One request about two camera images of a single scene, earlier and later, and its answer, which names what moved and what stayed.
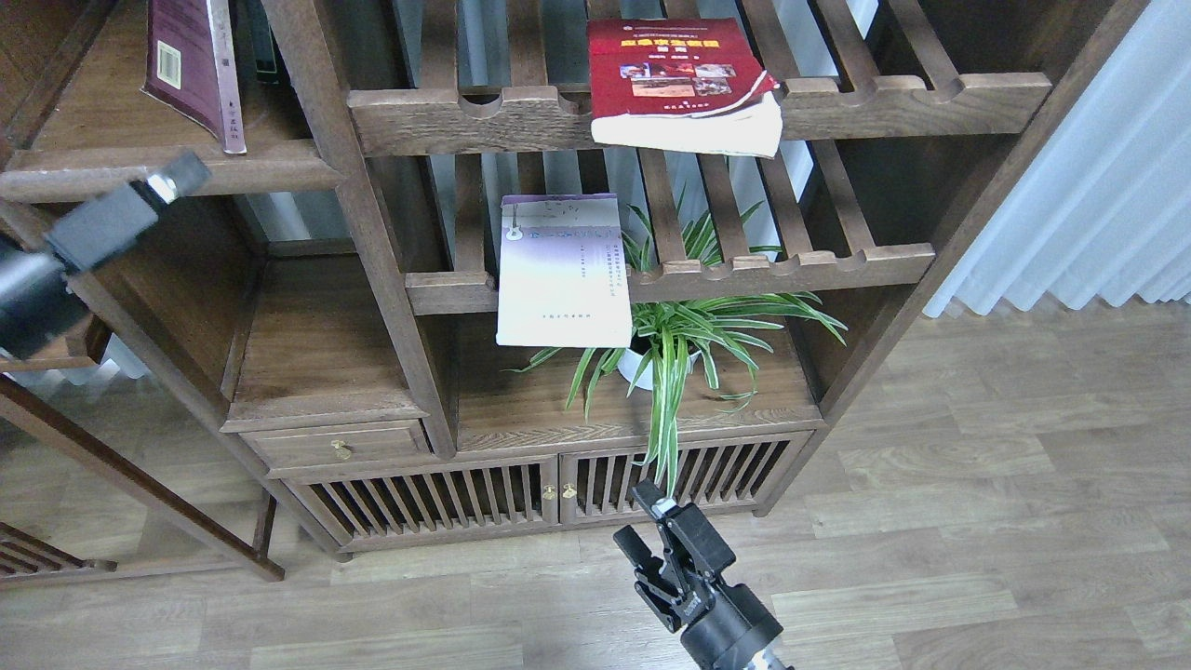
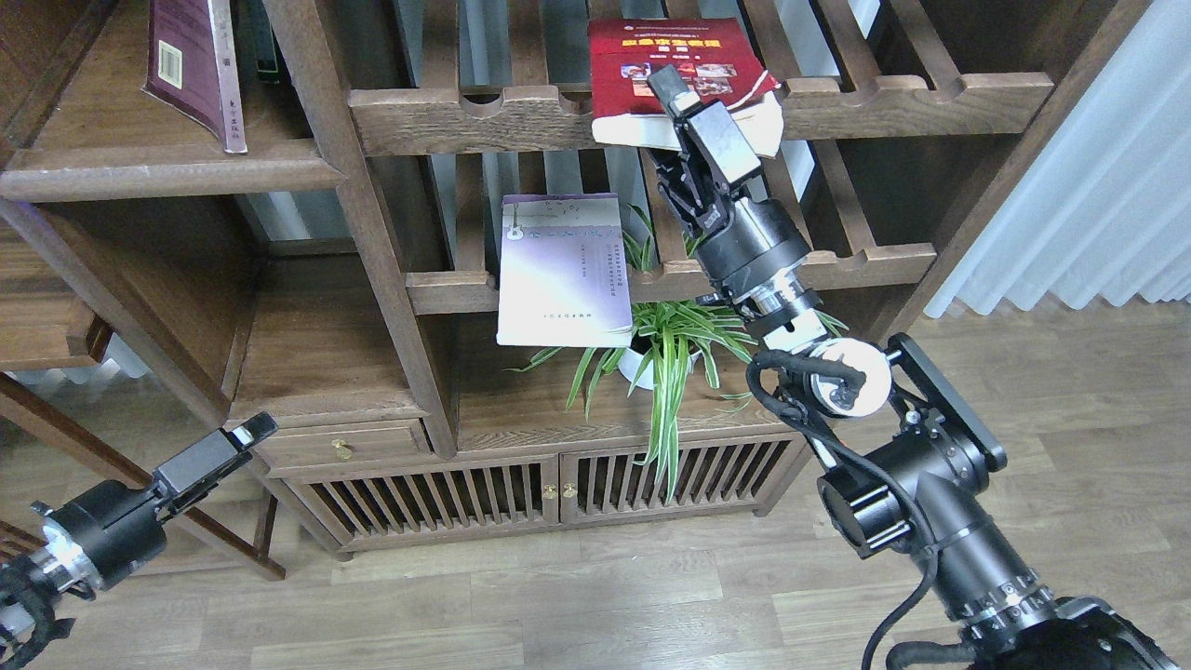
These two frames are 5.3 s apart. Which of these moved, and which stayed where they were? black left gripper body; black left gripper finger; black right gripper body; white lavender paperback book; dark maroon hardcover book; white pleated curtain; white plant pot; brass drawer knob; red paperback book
Moved: black left gripper body; black left gripper finger; black right gripper body
Stayed: dark maroon hardcover book; brass drawer knob; red paperback book; white lavender paperback book; white pleated curtain; white plant pot
